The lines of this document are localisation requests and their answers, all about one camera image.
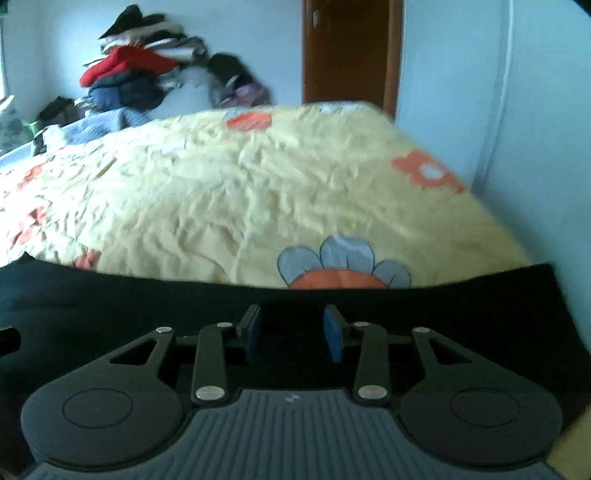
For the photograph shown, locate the black pants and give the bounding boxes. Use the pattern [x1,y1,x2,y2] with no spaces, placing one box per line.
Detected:
[0,260,589,476]

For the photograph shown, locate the blue quilt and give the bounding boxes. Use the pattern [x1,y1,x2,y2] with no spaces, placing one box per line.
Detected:
[58,107,155,145]

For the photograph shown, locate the floral pillow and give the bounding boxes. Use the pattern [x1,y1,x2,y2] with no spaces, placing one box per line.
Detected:
[0,95,34,157]

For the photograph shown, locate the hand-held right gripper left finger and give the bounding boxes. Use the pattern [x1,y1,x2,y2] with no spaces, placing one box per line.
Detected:
[110,304,265,409]

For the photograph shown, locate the yellow floral blanket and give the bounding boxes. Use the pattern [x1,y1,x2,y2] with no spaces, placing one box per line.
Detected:
[0,102,533,291]

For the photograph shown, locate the brown wooden door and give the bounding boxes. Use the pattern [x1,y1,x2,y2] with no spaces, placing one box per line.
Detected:
[301,0,404,121]

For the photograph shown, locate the red jacket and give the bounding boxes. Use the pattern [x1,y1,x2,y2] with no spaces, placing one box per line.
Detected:
[79,45,180,89]

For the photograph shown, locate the black garment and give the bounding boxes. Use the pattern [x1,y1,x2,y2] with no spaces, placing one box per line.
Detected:
[98,4,168,40]

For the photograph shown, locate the black backpack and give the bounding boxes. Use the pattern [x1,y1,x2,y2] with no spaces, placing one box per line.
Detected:
[207,52,253,89]

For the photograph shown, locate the dark bag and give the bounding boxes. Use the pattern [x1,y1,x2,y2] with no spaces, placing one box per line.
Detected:
[36,96,80,131]

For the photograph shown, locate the navy jacket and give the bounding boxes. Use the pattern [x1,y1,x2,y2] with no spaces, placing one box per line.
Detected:
[87,76,166,112]

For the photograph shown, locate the grey plastic bag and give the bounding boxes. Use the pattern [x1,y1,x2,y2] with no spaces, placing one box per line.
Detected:
[151,66,228,121]

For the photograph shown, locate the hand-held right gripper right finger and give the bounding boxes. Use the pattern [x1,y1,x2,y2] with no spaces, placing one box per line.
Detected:
[322,305,472,409]

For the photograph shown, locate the purple bag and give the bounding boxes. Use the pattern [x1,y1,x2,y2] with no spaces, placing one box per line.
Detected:
[225,82,272,110]

